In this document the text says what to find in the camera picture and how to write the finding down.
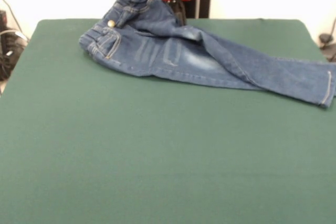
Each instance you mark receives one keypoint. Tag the blue denim jeans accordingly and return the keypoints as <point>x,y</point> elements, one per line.
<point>197,61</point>

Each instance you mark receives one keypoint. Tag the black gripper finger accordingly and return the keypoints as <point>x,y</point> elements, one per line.
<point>174,7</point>
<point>182,14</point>

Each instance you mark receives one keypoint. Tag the dark green table cloth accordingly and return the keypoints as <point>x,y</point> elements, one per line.
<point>105,155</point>

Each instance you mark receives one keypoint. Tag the black stand base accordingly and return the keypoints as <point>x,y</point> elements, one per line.
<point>10,56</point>
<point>326,41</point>

